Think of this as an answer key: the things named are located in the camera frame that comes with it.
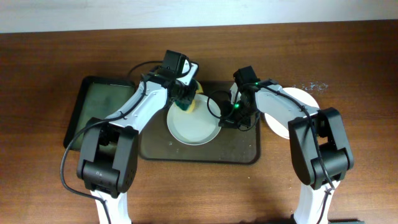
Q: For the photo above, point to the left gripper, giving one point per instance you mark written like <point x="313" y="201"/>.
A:
<point x="194" y="88"/>

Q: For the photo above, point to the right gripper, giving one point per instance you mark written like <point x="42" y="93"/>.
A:
<point x="227" y="118"/>

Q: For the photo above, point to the green and yellow sponge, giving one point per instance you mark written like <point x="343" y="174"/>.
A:
<point x="185" y="100"/>

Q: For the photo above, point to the pale grey plate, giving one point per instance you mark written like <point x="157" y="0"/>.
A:
<point x="197" y="127"/>

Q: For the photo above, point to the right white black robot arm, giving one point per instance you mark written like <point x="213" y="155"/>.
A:
<point x="319" y="148"/>

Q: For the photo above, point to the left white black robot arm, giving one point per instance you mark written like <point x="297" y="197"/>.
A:
<point x="108" y="154"/>

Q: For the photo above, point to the large brown serving tray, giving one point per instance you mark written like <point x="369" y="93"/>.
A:
<point x="230" y="146"/>

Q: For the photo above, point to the small black tray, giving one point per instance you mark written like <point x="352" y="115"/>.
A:
<point x="98" y="97"/>

